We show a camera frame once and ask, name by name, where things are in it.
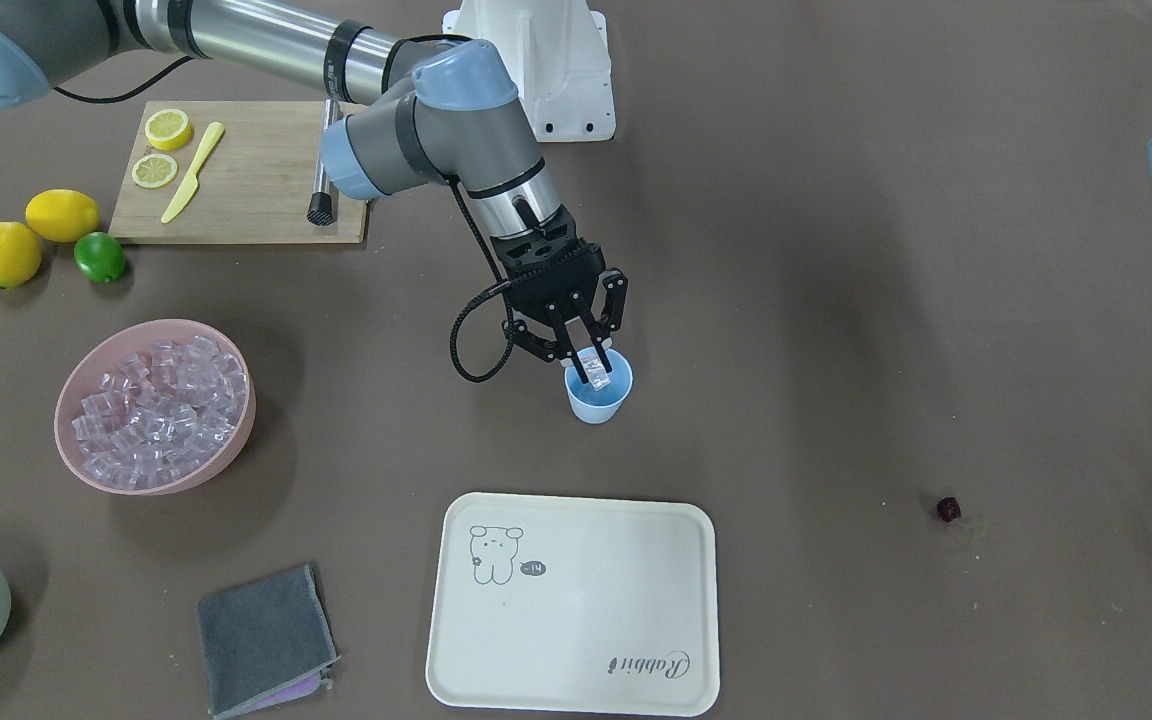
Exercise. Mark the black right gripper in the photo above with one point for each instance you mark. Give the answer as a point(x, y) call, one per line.
point(524, 338)

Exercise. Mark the clear ice cube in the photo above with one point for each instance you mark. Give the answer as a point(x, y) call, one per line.
point(594, 368)

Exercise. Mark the dark red cherry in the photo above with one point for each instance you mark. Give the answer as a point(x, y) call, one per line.
point(959, 524)

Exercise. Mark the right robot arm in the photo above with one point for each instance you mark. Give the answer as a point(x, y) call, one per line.
point(435, 110)

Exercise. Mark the light blue plastic cup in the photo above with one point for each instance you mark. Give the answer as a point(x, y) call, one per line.
point(596, 396)

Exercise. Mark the pink bowl of ice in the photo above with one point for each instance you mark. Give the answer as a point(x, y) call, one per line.
point(155, 409)

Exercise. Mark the cream rabbit serving tray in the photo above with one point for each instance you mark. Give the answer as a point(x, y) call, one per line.
point(568, 604)

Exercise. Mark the steel muddler black tip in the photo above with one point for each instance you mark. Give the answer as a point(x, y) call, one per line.
point(323, 199)

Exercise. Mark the yellow plastic knife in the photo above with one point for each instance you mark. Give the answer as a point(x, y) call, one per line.
point(190, 182)

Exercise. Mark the folded grey cloth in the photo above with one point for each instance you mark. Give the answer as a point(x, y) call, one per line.
point(265, 643)

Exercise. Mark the lemon slice lower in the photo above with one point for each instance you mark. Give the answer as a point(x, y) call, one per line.
point(154, 171)

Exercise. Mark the lemon slice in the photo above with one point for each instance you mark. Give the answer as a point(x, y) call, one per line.
point(168, 129)
point(154, 171)

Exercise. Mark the lemon slice upper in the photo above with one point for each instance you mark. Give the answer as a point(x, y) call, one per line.
point(168, 129)

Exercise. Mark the green lime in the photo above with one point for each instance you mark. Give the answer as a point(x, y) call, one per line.
point(100, 257)

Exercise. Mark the whole yellow lemon upper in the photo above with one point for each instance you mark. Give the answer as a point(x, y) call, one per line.
point(62, 216)

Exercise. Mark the whole yellow lemon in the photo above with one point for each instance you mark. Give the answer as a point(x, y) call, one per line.
point(62, 216)
point(20, 254)

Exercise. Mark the whole yellow lemon lower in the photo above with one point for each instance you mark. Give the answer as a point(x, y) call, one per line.
point(20, 254)

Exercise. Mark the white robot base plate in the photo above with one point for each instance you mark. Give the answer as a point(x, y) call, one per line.
point(557, 53)

